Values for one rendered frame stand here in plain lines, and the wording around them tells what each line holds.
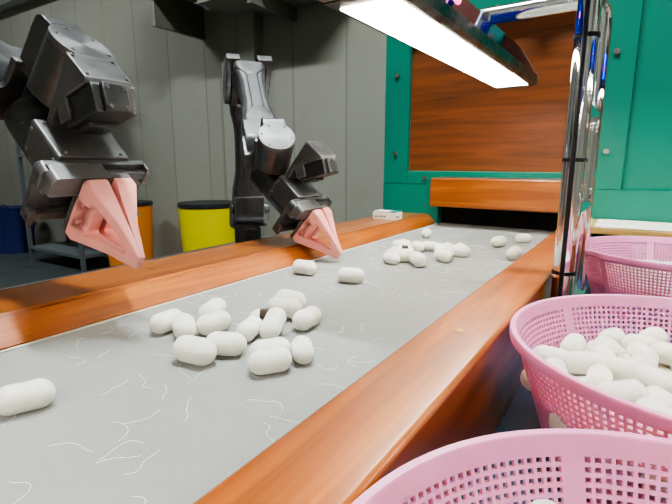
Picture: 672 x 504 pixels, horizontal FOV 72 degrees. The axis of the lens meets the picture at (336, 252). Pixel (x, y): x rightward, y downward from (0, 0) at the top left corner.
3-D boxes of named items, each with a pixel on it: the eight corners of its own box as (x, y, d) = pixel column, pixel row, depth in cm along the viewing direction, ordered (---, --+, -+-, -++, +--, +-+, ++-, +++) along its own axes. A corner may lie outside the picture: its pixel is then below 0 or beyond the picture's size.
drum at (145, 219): (168, 273, 378) (162, 201, 367) (125, 283, 347) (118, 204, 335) (139, 267, 398) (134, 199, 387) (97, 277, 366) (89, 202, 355)
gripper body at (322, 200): (335, 203, 78) (308, 173, 80) (298, 208, 69) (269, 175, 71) (315, 229, 81) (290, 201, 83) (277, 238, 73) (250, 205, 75)
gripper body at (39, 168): (155, 172, 45) (118, 125, 48) (44, 175, 37) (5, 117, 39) (134, 219, 49) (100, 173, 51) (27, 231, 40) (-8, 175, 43)
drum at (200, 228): (253, 290, 329) (250, 201, 317) (211, 304, 296) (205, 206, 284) (214, 282, 350) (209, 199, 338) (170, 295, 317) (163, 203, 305)
